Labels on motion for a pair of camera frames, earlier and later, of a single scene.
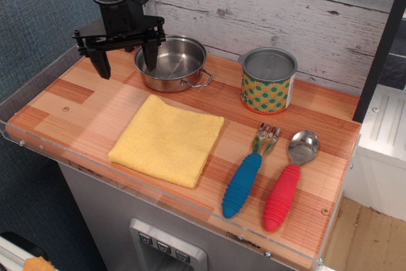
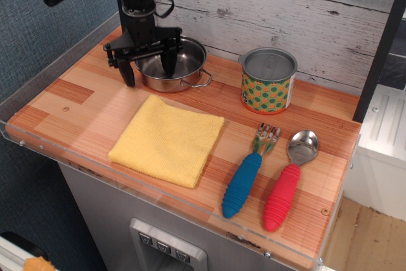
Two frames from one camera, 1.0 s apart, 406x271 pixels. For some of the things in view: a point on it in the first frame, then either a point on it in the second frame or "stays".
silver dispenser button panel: [156, 249] stays
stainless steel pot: [181, 60] stays
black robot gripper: [122, 25] -> [140, 36]
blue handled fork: [242, 178] stays
